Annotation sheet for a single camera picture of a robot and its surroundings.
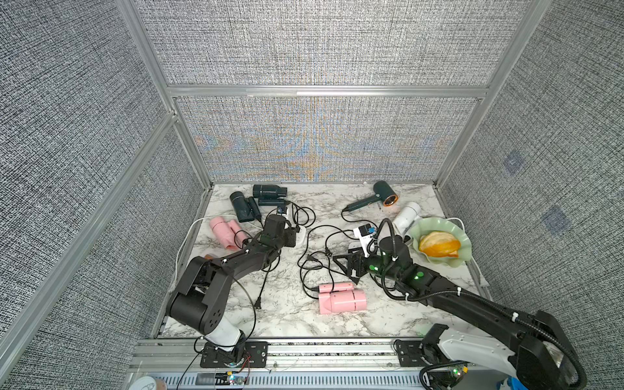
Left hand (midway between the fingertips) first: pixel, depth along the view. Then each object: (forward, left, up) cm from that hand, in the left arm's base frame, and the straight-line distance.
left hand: (295, 227), depth 93 cm
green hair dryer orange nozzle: (+22, -41, -6) cm, 47 cm away
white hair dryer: (+5, -45, -4) cm, 46 cm away
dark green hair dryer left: (+15, +22, -5) cm, 27 cm away
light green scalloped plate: (+2, -59, -5) cm, 59 cm away
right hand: (-16, -15, +10) cm, 24 cm away
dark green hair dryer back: (+21, +11, -4) cm, 24 cm away
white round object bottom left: (-47, +41, -3) cm, 62 cm away
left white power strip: (0, -2, -6) cm, 7 cm away
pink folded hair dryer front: (-26, -16, -4) cm, 31 cm away
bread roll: (-9, -53, -1) cm, 54 cm away
